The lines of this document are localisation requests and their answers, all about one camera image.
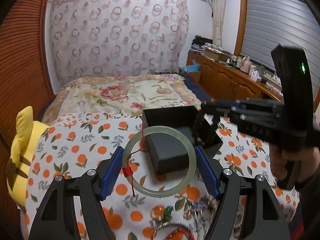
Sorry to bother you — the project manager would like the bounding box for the red knotted cord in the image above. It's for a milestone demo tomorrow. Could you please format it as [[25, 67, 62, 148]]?
[[121, 121, 148, 197]]

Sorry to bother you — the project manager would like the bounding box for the pale green jade bangle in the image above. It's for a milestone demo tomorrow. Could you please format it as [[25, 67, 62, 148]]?
[[122, 125, 196, 198]]

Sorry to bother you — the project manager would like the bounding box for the dark wooden bead bracelet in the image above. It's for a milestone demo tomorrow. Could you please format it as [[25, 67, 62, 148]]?
[[194, 109, 222, 145]]

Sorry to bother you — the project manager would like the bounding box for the white pearl necklace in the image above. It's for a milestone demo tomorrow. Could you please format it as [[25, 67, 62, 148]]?
[[199, 193, 245, 239]]

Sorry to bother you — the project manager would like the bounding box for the green gem ring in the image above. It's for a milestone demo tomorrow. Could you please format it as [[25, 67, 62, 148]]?
[[163, 205, 175, 223]]

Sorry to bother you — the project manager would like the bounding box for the orange gem ring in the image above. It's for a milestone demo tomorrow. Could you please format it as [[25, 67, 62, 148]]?
[[150, 204, 166, 222]]

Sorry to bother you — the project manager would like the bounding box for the black jewelry box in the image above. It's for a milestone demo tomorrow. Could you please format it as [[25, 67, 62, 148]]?
[[142, 106, 223, 175]]

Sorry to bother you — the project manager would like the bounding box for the right hand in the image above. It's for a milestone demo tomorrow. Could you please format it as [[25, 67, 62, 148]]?
[[269, 144, 319, 190]]

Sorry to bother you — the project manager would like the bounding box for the wooden sideboard cabinet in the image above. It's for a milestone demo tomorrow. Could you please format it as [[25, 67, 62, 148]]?
[[187, 52, 283, 101]]

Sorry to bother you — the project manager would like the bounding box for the pink kettle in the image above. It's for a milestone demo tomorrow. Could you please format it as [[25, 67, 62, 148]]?
[[240, 56, 251, 74]]

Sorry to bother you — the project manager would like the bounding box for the blue tissue bag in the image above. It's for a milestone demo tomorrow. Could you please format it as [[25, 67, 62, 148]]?
[[179, 60, 201, 73]]

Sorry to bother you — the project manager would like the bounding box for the silver bangle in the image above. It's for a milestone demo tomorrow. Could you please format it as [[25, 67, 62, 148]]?
[[150, 220, 195, 239]]

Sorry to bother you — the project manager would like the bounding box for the clothes pile on cabinet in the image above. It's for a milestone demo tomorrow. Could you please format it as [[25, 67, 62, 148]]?
[[189, 35, 213, 54]]

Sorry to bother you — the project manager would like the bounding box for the floral quilt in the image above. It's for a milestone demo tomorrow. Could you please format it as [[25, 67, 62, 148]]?
[[42, 74, 201, 125]]

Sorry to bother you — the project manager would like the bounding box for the yellow plush toy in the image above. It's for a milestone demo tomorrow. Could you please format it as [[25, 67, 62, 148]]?
[[6, 106, 48, 207]]

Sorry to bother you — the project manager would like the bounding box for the grey window blind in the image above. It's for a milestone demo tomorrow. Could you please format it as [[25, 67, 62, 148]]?
[[240, 0, 319, 92]]

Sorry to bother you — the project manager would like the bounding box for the wooden louvered wardrobe door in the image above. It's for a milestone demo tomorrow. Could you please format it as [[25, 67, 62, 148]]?
[[1, 0, 54, 239]]

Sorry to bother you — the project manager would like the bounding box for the patterned lace curtain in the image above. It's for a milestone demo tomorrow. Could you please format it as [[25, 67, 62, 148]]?
[[50, 0, 189, 85]]

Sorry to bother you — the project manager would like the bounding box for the red braided bracelet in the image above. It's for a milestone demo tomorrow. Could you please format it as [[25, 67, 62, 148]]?
[[162, 227, 196, 240]]

